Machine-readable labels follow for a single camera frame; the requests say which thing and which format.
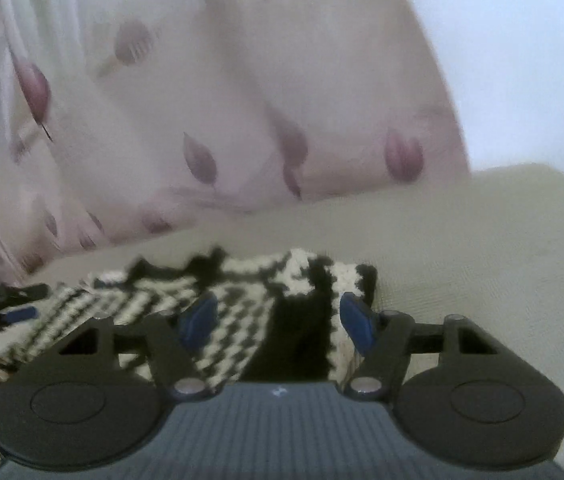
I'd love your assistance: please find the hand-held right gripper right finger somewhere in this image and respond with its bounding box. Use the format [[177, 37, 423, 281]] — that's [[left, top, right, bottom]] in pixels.
[[339, 292, 505, 402]]

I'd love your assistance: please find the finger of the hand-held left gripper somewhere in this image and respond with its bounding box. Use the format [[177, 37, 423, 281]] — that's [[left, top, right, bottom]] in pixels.
[[0, 306, 41, 332]]

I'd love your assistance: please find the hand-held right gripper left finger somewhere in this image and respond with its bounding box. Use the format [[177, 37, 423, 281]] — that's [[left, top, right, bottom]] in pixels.
[[56, 292, 220, 401]]

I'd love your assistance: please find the black and cream knit garment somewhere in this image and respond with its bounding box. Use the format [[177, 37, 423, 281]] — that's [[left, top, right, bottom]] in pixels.
[[0, 245, 380, 392]]

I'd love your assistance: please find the pink floral pillow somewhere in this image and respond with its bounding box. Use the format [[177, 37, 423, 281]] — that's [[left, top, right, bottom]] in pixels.
[[187, 0, 474, 208], [0, 0, 283, 286]]

